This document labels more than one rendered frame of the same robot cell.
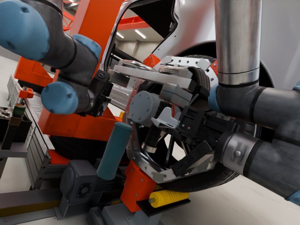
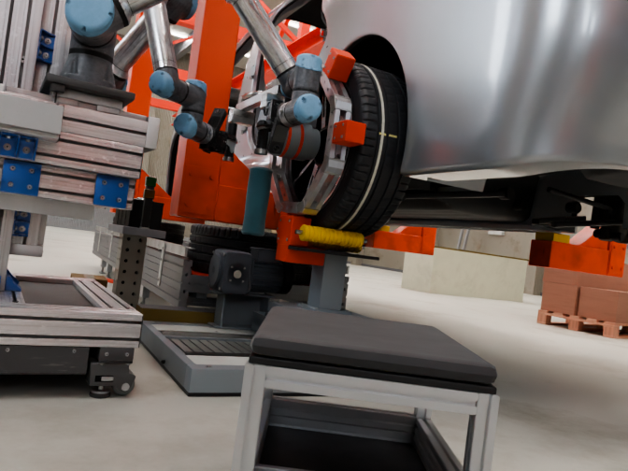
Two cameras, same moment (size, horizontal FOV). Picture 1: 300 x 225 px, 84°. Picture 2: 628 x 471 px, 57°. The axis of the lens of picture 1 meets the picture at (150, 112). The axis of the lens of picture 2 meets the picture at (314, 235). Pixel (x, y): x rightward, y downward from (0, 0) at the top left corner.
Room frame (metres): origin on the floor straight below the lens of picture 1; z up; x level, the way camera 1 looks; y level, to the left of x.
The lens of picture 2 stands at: (-1.28, -0.85, 0.47)
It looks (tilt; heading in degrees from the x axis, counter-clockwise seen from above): 1 degrees up; 19
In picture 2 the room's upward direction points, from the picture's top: 7 degrees clockwise
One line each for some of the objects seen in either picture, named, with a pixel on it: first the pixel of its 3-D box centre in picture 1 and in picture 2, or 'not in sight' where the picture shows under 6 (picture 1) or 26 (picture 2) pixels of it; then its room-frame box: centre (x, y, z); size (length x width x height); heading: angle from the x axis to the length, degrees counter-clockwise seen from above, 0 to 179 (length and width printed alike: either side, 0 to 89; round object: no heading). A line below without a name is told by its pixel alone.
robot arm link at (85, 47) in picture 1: (77, 59); (191, 96); (0.40, 0.21, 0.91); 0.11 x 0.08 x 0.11; 170
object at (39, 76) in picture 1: (51, 77); (171, 197); (2.55, 1.62, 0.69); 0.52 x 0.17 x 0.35; 136
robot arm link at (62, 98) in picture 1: (68, 97); (190, 126); (0.42, 0.21, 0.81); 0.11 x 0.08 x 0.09; 0
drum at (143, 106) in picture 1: (156, 112); (288, 138); (0.71, -0.03, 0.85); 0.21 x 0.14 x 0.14; 136
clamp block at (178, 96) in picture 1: (176, 95); (276, 103); (0.50, -0.05, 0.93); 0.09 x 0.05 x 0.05; 136
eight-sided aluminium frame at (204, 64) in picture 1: (166, 115); (305, 142); (0.76, -0.08, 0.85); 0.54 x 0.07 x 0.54; 46
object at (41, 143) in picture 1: (24, 109); (139, 253); (1.86, 1.35, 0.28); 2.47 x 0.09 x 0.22; 46
